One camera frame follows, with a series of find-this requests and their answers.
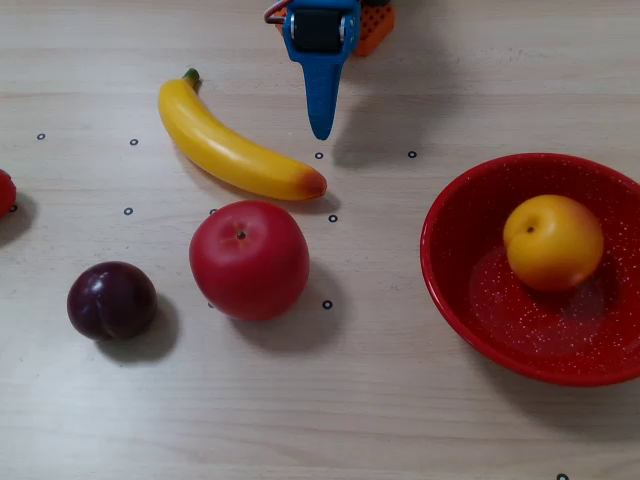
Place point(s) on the yellow toy banana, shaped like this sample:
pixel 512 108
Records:
pixel 225 150

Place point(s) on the orange yellow toy peach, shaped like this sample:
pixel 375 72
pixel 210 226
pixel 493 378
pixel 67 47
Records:
pixel 552 245

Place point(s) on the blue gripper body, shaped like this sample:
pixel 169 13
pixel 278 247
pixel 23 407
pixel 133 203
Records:
pixel 317 31

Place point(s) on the red toy apple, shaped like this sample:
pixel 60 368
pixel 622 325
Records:
pixel 250 260

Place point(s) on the dark purple toy plum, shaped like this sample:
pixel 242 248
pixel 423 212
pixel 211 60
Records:
pixel 112 300

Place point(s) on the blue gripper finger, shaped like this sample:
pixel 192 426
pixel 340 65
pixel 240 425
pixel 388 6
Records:
pixel 320 90

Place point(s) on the red speckled bowl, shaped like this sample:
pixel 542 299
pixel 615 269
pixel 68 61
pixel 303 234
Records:
pixel 500 325

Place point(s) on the small red round fruit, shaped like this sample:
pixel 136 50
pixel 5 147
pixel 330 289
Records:
pixel 5 192

